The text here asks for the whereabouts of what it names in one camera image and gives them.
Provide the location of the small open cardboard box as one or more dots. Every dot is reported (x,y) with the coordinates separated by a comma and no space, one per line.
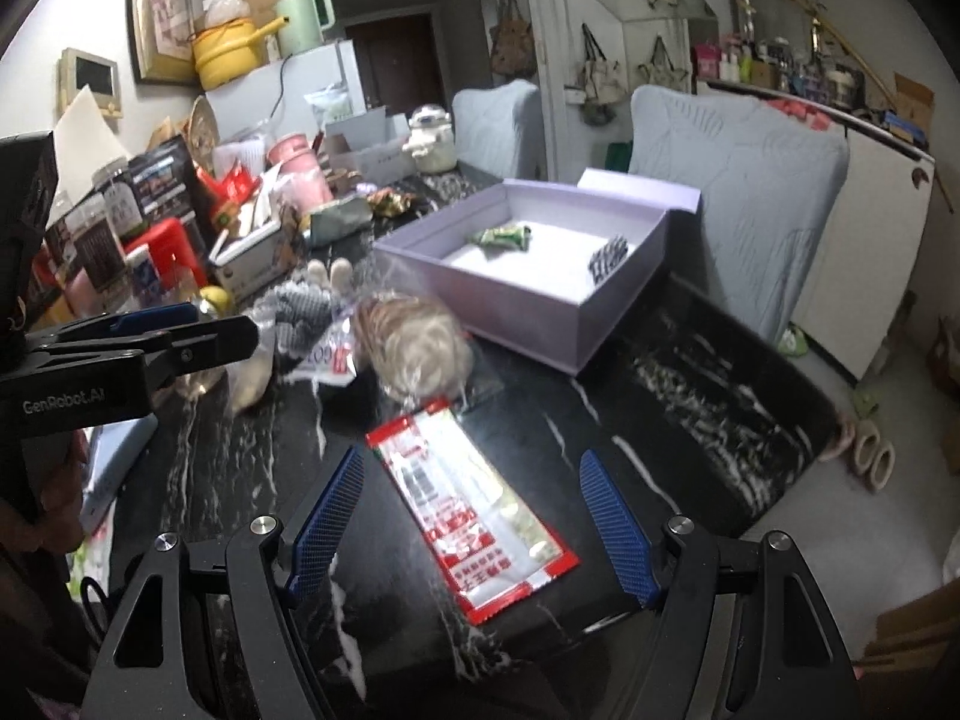
(915,101)

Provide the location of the framed picture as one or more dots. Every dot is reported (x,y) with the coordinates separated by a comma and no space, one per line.
(157,15)

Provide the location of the woven round plate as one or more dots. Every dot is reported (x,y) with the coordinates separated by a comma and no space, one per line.
(201,124)

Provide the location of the white refrigerator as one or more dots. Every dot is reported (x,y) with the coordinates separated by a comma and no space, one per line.
(315,75)

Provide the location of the open white cardboard box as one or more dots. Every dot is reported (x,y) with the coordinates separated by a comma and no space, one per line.
(375,157)

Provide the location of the pink cup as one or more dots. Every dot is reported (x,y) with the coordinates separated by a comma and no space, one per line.
(300,165)

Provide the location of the beige tape roll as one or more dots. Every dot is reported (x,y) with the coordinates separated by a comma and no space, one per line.
(857,450)
(874,481)

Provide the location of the brown cardboard box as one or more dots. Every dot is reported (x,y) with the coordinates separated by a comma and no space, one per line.
(915,630)

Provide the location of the teal fabric pouch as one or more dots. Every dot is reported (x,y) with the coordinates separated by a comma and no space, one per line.
(341,219)

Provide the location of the hanging tote bag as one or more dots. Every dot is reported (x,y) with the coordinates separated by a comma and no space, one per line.
(664,67)
(514,45)
(600,79)

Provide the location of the crumpled foil wrappers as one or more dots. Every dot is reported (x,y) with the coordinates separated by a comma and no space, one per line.
(390,204)

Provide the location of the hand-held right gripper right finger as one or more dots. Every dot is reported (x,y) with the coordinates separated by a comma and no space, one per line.
(615,532)

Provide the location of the red white snack packet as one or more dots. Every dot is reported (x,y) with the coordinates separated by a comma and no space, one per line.
(465,502)

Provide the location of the white house-shaped cabinet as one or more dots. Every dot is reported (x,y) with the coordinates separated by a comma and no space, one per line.
(645,30)

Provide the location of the small checkered cloth piece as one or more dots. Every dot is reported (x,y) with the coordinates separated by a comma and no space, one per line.
(607,259)

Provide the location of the yellow cooking pot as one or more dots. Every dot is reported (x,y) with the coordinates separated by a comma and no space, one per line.
(225,52)

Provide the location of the white carton with clutter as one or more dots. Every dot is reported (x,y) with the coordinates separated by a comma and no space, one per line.
(251,266)

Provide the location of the person's left hand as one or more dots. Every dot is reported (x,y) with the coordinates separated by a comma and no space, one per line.
(60,487)

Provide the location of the lilac cardboard box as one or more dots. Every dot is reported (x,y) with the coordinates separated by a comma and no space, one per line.
(525,300)

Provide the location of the chair with light blue cover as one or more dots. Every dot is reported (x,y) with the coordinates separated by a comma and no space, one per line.
(735,187)
(495,127)

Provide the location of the light green kettle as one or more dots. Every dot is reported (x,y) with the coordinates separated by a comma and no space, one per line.
(304,19)

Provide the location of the black printed boxes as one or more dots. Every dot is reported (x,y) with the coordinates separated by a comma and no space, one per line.
(161,180)

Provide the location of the white plush figure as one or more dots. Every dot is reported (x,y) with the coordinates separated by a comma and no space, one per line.
(431,142)

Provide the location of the row of bottles and jars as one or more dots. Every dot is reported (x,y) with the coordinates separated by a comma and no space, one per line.
(787,64)

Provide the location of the dark brown door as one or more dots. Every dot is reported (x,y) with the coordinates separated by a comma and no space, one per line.
(397,60)

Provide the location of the white packet with red label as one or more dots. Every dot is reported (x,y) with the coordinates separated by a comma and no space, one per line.
(330,356)

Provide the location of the yellow lemon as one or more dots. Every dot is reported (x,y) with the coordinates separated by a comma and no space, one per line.
(214,298)

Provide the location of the green candy wrapper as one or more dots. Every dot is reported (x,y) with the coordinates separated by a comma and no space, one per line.
(499,238)

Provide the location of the white paper sheet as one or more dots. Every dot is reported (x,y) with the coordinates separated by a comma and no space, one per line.
(86,131)

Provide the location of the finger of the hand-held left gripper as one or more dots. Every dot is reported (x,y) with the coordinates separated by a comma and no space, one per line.
(210,345)
(150,317)

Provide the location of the wall intercom screen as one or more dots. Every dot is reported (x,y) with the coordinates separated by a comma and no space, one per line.
(90,79)

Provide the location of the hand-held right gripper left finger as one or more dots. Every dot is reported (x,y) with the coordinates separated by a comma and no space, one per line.
(326,517)

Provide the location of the red plastic container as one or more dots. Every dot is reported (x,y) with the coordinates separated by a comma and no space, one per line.
(169,236)

